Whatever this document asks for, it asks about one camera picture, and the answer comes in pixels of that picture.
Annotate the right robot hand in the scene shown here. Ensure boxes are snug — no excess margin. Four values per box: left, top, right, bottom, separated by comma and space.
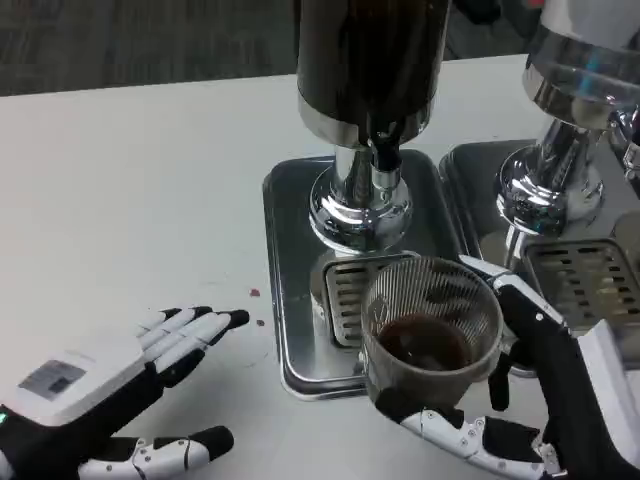
373, 253, 640, 480

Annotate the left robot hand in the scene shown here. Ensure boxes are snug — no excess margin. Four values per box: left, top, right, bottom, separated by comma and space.
0, 305, 250, 480

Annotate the clear ribbed glass cup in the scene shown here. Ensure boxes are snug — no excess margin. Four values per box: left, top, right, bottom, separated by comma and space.
359, 255, 505, 406

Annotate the steel drip grid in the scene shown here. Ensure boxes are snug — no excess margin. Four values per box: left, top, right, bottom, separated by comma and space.
323, 251, 422, 350
524, 238, 640, 334

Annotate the steel base tray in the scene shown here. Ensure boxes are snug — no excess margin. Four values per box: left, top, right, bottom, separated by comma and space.
262, 148, 539, 401
438, 139, 640, 374

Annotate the black and chrome tap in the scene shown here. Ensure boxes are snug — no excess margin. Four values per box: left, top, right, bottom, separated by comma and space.
367, 130, 405, 201

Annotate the chrome drink dispenser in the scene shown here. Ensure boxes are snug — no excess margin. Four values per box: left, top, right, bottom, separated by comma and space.
494, 0, 640, 236

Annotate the dark drink dispenser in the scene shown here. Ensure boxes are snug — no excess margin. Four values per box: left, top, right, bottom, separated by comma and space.
294, 0, 453, 254

